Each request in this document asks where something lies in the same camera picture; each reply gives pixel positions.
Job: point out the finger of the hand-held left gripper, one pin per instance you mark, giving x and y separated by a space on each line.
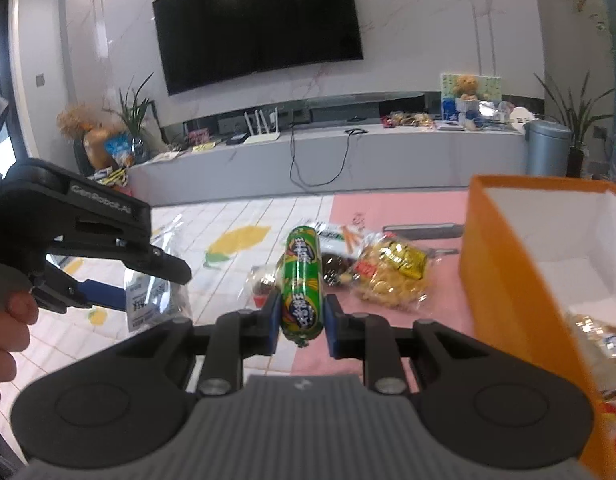
157 262
105 296

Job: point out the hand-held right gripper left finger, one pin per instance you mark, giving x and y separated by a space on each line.
273 320

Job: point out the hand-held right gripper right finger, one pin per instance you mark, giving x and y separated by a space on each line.
333 327

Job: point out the small clear packet dark snack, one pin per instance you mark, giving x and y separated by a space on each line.
263 285

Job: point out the clear packet white label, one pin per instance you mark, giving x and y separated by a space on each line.
147 305

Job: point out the green sausage stick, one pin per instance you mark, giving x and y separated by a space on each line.
303 280

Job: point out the dark brown snack packet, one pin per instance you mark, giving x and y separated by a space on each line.
335 266

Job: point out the yellow snack packet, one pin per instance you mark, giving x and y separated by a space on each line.
388 275

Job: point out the orange cardboard box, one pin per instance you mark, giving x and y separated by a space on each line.
513 300

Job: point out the white chips packet blue logo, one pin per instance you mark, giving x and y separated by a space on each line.
595 332

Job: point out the red snack packet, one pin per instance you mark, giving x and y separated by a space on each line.
615 420

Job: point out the pile of small snacks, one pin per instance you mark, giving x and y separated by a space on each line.
408 119

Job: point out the person's left hand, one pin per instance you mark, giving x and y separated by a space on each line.
15 315

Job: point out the pile of yellow black packets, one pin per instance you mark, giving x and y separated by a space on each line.
110 177

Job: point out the checked lemon tablecloth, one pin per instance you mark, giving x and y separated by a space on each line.
227 280

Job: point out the orange gourd vase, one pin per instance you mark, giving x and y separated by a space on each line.
97 147

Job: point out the blue snack bag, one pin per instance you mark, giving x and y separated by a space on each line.
118 147

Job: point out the dried yellow flowers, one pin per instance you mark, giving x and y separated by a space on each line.
75 120

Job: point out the white papers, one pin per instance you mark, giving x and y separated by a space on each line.
163 156

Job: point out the long-leaf plant glass vase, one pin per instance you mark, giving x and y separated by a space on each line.
135 110

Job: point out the yellow paper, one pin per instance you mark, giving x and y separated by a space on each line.
203 147

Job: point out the small black box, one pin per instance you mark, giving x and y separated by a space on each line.
236 139

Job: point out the white router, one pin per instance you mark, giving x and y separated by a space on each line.
262 137

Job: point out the white tv console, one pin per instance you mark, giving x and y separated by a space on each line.
413 160

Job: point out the white flat book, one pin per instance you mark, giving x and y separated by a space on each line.
450 126

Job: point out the blue white carton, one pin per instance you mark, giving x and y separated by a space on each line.
451 110

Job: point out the black television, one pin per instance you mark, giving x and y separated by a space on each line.
258 25

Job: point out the clear plastic bag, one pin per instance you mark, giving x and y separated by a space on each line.
494 112

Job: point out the grey trash can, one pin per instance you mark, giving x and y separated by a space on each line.
545 150

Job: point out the teddy bear picture box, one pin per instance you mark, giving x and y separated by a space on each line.
468 85

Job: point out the white round power strip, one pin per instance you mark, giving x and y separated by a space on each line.
522 117

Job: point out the long-leaf plant black pot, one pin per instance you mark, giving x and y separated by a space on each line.
587 162

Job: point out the wall socket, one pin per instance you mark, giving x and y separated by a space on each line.
600 133

